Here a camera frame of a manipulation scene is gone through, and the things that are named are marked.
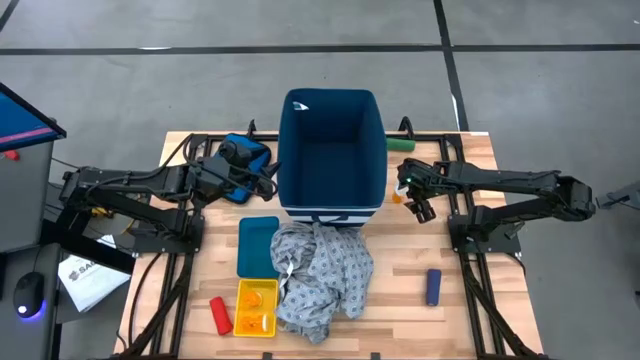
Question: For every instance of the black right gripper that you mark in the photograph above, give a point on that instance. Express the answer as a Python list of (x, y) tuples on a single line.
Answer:
[(425, 177)]

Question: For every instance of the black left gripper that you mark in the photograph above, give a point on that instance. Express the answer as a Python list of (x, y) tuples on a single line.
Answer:
[(210, 177)]

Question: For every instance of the orange pill bottle white cap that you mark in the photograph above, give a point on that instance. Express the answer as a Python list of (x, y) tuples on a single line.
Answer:
[(398, 196)]

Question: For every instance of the dark blue bandage roll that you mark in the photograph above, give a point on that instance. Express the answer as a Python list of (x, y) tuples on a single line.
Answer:
[(434, 287)]

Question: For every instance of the red bandage roll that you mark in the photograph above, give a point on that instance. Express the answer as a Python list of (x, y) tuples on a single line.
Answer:
[(221, 315)]

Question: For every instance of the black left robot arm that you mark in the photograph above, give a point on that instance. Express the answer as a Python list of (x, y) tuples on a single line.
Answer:
[(125, 187)]

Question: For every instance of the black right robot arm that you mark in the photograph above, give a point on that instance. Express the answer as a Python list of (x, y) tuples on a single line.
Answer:
[(520, 182)]

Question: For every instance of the navy fabric storage bin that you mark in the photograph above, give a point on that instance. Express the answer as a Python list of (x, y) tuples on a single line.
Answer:
[(330, 165)]

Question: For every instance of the yellow slotted plastic basket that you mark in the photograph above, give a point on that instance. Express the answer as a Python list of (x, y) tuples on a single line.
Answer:
[(240, 310)]

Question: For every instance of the blue padded pouch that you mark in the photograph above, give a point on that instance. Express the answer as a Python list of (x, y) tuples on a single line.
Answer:
[(261, 152)]

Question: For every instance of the green bandage roll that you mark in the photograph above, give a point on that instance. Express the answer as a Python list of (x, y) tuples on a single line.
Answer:
[(402, 145)]

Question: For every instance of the teal rectangular tray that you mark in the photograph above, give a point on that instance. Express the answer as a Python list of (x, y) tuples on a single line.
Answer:
[(256, 247)]

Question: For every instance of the striped patterned hospital gown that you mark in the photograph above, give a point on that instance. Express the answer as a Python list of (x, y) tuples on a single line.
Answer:
[(320, 280)]

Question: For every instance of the yellow connector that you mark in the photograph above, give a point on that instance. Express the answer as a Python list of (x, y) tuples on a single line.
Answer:
[(102, 212)]

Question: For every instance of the grey metal stand foot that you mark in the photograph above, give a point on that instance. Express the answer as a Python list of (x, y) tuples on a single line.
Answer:
[(622, 197)]

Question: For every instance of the white printed paper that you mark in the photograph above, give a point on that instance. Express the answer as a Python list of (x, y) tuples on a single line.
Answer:
[(95, 290)]

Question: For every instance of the grey cabinet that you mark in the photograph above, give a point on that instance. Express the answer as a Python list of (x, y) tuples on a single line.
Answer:
[(25, 200)]

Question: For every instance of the computer monitor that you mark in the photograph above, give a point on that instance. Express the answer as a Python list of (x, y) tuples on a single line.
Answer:
[(20, 120)]

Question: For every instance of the red button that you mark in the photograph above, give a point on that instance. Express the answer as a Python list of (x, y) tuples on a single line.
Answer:
[(12, 155)]

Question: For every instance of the black computer mouse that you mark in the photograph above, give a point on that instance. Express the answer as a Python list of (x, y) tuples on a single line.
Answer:
[(29, 292)]

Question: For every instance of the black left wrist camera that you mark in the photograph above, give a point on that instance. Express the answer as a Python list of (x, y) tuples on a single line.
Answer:
[(235, 152)]

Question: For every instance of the black metal table frame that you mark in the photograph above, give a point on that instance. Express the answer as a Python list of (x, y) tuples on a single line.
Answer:
[(444, 147)]

